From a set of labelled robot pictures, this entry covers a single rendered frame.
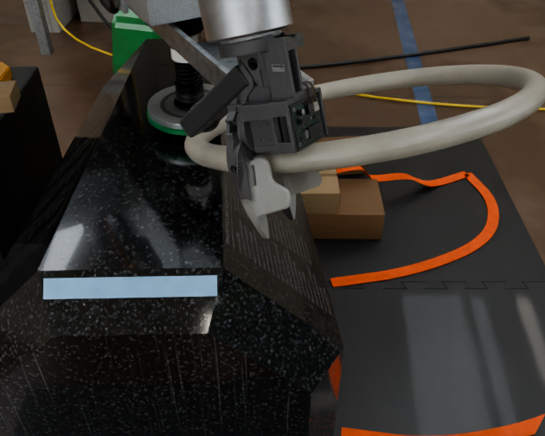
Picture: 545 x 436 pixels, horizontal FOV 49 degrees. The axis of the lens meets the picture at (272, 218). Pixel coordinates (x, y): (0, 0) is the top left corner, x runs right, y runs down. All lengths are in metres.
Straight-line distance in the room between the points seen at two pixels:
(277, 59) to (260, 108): 0.05
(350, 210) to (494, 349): 0.73
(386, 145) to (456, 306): 1.67
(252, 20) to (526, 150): 2.70
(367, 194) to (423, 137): 1.84
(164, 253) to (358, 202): 1.37
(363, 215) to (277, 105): 1.79
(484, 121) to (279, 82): 0.22
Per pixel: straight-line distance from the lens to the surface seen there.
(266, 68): 0.61
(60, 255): 1.20
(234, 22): 0.60
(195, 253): 1.15
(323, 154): 0.62
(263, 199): 0.64
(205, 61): 1.17
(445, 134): 0.64
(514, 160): 3.12
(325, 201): 2.30
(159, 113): 1.48
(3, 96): 1.83
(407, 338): 2.11
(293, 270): 1.32
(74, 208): 1.31
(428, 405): 1.97
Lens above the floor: 1.62
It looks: 40 degrees down
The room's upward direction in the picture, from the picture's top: straight up
